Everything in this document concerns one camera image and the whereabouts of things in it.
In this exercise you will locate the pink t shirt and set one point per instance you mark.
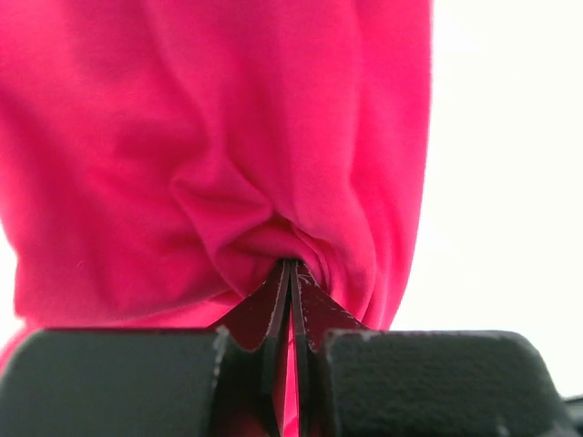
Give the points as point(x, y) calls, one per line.
point(159, 158)

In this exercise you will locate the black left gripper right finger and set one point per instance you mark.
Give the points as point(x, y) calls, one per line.
point(353, 381)

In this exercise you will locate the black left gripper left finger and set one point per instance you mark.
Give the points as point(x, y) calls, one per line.
point(225, 380)

